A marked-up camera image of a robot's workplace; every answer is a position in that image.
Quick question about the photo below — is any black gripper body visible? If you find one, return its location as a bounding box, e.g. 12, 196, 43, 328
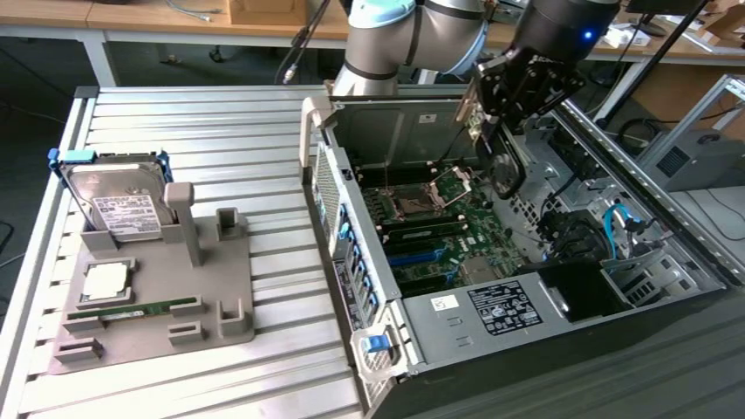
510, 0, 622, 67

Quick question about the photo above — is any green graphics card black fan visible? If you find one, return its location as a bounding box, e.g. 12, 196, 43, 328
456, 86, 529, 201

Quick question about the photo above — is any white box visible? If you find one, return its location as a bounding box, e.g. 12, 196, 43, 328
604, 22, 650, 48

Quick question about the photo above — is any black stand pole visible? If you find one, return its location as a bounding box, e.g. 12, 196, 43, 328
592, 0, 714, 130

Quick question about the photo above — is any black monitor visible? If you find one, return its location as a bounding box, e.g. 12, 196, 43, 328
625, 0, 709, 37

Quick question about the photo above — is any open metal PC case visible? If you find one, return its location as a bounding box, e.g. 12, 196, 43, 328
298, 89, 736, 419

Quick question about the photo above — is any metal socket cover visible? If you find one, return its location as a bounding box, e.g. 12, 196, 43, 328
428, 165, 476, 206

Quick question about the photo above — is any brown cardboard box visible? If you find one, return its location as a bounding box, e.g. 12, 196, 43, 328
227, 0, 308, 26
701, 0, 745, 43

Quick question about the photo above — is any grey computer tower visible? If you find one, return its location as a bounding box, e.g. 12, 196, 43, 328
637, 128, 745, 193

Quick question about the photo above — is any CPU socket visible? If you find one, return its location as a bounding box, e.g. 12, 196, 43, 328
389, 185, 444, 219

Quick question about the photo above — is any green motherboard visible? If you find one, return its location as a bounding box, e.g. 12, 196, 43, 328
348, 163, 529, 298

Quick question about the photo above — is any black RAM stick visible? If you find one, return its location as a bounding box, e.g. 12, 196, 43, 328
381, 221, 469, 244

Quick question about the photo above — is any silver chipset heat sink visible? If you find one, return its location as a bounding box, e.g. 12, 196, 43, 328
462, 257, 502, 283

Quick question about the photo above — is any grey power supply unit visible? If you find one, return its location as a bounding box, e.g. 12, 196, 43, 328
400, 272, 574, 366

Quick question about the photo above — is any hard disk blue caddy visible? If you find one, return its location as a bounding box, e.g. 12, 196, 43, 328
47, 148, 176, 244

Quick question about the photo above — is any grey plastic parts rack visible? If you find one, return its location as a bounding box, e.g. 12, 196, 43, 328
45, 182, 257, 376

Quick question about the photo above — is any green RAM stick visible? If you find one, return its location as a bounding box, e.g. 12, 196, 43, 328
68, 298, 197, 321

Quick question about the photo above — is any silver CPU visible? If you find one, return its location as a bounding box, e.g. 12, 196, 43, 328
80, 263, 133, 302

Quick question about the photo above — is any black wire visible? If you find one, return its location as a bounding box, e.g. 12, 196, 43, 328
445, 121, 484, 165

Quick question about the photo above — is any black coiled cable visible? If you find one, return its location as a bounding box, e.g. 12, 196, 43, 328
616, 117, 665, 152

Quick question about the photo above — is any wooden desk white frame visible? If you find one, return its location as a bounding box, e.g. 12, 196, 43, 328
481, 0, 745, 71
0, 0, 350, 86

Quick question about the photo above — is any aluminium profile frame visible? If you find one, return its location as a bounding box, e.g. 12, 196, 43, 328
662, 73, 745, 145

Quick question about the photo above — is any grey case handle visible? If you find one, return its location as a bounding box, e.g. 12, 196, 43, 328
353, 325, 409, 383
298, 96, 340, 169

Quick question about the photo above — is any blue wire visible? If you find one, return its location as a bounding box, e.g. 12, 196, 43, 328
602, 203, 648, 263

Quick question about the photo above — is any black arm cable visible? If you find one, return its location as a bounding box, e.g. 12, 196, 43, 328
278, 0, 330, 86

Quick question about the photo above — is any grey network cable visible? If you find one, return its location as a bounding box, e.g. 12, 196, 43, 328
164, 0, 224, 22

